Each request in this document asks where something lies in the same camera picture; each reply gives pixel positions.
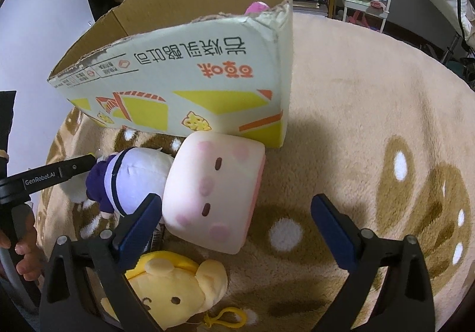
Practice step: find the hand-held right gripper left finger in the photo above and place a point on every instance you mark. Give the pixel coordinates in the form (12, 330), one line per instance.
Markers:
(139, 229)

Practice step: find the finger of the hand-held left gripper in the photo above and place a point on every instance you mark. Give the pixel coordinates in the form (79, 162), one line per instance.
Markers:
(78, 166)

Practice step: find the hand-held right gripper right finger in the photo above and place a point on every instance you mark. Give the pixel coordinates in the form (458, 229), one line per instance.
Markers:
(334, 232)

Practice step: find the purple doll plush white hair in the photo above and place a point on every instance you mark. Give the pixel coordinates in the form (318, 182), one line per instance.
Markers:
(137, 176)

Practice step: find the yellow bear plush toy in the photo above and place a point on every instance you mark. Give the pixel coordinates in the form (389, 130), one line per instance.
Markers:
(174, 280)

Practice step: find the pink square plush toy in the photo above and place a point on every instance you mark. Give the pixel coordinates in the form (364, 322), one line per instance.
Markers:
(211, 191)

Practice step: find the printed cardboard box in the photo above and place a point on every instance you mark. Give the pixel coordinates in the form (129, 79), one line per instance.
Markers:
(207, 94)

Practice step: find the person's left hand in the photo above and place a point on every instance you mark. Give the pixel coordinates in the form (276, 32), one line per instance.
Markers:
(29, 261)

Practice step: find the beige patterned fluffy rug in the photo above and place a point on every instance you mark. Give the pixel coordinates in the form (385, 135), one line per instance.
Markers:
(334, 113)

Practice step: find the small pink plush toy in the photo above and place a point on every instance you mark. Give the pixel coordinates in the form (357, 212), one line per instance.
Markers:
(258, 7)

